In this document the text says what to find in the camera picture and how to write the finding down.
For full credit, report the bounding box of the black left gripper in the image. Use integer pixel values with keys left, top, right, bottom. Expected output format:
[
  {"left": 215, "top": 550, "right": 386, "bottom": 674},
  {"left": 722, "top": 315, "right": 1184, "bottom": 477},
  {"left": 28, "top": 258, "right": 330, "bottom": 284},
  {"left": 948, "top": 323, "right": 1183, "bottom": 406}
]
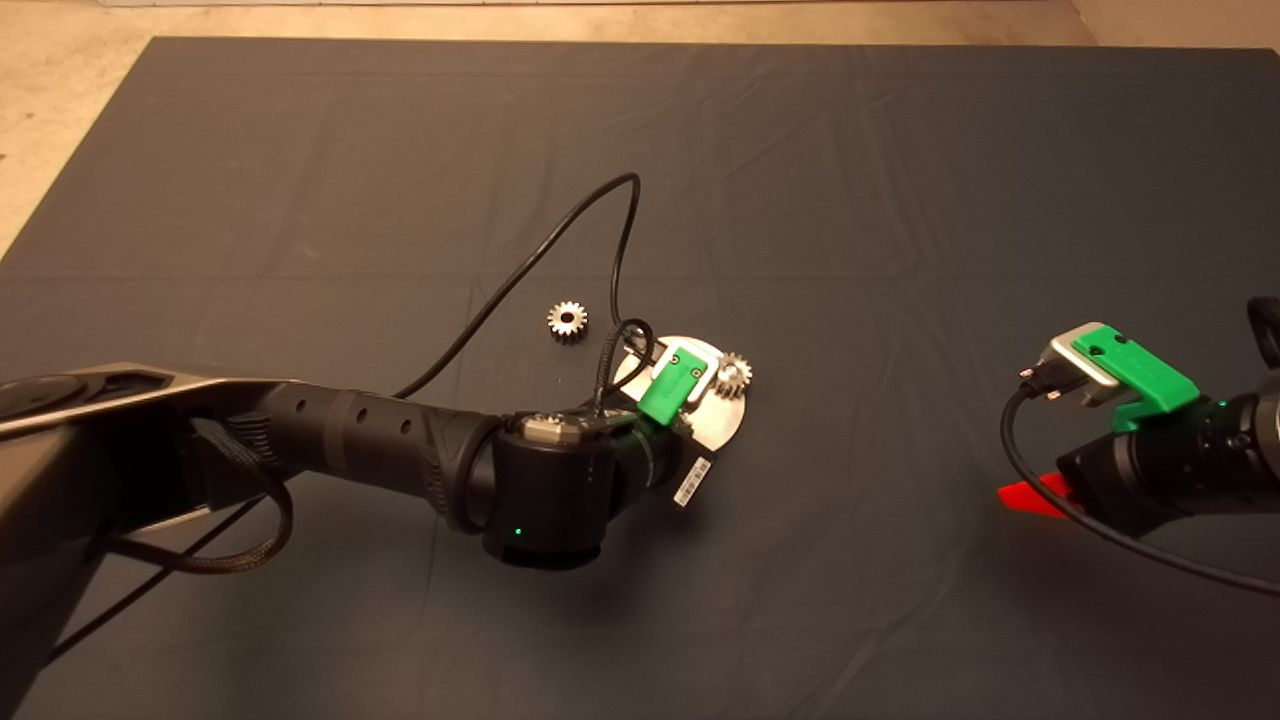
[{"left": 625, "top": 415, "right": 717, "bottom": 509}]

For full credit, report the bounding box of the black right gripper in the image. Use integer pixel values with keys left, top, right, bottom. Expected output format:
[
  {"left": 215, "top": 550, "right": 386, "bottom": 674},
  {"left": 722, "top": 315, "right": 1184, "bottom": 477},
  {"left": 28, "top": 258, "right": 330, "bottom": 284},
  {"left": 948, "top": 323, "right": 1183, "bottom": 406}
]
[{"left": 996, "top": 395, "right": 1263, "bottom": 541}]

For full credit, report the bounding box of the round metal carrier plate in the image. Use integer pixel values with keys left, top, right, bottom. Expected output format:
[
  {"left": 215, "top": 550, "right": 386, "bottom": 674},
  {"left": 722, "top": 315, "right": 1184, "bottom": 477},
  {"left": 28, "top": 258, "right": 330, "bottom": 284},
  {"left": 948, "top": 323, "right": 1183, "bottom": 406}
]
[{"left": 612, "top": 335, "right": 746, "bottom": 451}]

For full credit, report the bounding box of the dark grey table cloth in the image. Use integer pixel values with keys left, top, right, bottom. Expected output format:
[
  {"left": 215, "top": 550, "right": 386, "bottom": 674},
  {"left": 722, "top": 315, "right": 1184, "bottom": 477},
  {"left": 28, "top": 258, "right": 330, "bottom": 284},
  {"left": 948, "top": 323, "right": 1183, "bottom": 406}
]
[{"left": 0, "top": 38, "right": 1280, "bottom": 720}]

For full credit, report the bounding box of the green left camera mount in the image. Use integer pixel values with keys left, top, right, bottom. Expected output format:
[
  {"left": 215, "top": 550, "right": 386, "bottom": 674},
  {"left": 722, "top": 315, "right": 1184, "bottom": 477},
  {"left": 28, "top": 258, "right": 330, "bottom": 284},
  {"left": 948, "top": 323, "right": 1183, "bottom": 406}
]
[{"left": 637, "top": 344, "right": 711, "bottom": 425}]

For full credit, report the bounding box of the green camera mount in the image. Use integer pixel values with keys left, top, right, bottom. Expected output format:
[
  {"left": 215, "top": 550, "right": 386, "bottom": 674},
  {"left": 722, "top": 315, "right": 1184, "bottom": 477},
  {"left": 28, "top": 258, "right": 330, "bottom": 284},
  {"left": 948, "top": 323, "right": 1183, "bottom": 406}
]
[
  {"left": 637, "top": 344, "right": 711, "bottom": 425},
  {"left": 1070, "top": 323, "right": 1199, "bottom": 434}
]

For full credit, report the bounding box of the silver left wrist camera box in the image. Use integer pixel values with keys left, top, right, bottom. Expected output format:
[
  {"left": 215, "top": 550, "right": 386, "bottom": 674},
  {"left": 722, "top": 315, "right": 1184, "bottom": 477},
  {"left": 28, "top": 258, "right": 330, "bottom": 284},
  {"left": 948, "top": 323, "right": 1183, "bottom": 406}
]
[{"left": 655, "top": 338, "right": 723, "bottom": 396}]

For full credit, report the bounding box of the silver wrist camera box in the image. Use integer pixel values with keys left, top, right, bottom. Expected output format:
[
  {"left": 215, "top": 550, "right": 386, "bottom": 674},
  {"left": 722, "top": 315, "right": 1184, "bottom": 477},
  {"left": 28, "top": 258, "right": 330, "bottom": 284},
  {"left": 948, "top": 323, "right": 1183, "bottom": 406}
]
[
  {"left": 1040, "top": 325, "right": 1121, "bottom": 409},
  {"left": 655, "top": 338, "right": 723, "bottom": 396}
]

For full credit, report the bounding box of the black right camera cable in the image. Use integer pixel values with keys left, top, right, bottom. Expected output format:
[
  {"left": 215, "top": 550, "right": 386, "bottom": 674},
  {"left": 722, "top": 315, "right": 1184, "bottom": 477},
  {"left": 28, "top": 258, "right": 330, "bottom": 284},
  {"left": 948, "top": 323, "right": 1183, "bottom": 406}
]
[{"left": 999, "top": 368, "right": 1280, "bottom": 599}]

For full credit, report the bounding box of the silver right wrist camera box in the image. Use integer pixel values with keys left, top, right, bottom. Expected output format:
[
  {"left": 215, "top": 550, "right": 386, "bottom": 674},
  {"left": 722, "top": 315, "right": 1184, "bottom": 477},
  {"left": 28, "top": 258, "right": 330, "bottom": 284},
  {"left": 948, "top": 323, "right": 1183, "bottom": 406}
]
[{"left": 1040, "top": 325, "right": 1121, "bottom": 409}]

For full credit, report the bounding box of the green right camera mount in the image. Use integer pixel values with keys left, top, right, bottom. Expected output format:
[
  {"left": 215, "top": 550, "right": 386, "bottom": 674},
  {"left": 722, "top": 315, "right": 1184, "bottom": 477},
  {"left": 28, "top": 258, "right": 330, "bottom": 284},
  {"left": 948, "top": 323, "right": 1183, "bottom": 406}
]
[{"left": 1070, "top": 323, "right": 1199, "bottom": 434}]

